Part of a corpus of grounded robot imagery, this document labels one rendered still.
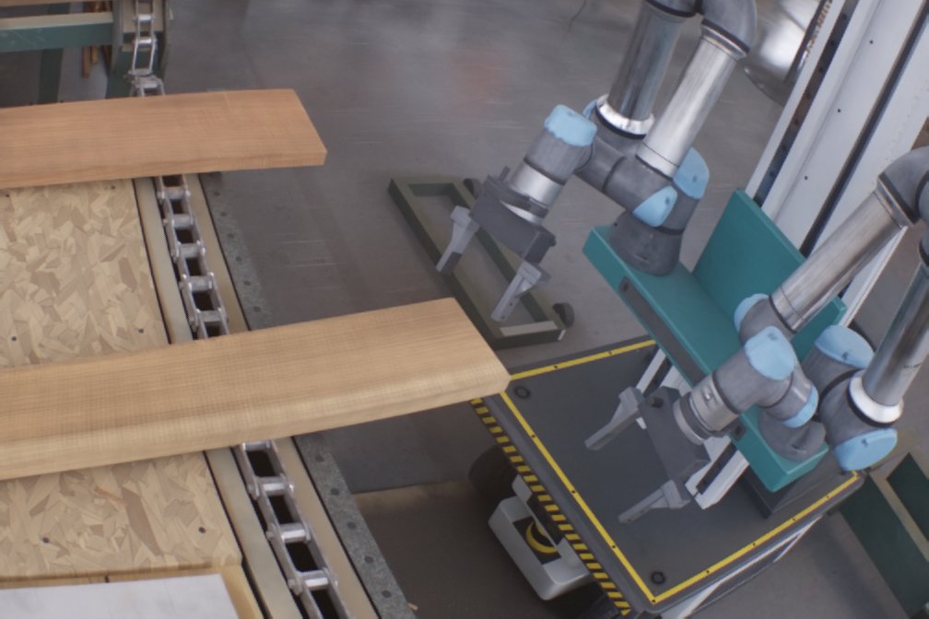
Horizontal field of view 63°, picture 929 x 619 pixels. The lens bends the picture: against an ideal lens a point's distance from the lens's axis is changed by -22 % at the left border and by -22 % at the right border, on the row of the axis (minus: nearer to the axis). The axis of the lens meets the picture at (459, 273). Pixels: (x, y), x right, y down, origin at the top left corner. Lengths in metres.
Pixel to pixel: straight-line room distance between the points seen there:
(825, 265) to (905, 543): 1.42
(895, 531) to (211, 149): 2.06
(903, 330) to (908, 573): 1.40
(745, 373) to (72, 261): 0.92
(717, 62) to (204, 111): 0.84
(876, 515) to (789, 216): 1.16
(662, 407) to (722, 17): 0.63
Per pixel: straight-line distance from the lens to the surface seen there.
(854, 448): 1.39
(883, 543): 2.62
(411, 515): 2.10
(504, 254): 2.82
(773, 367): 1.18
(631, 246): 1.74
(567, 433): 1.96
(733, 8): 1.48
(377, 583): 0.99
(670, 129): 1.48
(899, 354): 1.32
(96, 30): 1.96
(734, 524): 2.00
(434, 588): 1.99
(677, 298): 1.74
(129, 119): 1.46
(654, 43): 1.59
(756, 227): 1.71
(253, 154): 1.41
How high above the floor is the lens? 1.65
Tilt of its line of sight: 37 degrees down
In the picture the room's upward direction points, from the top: 22 degrees clockwise
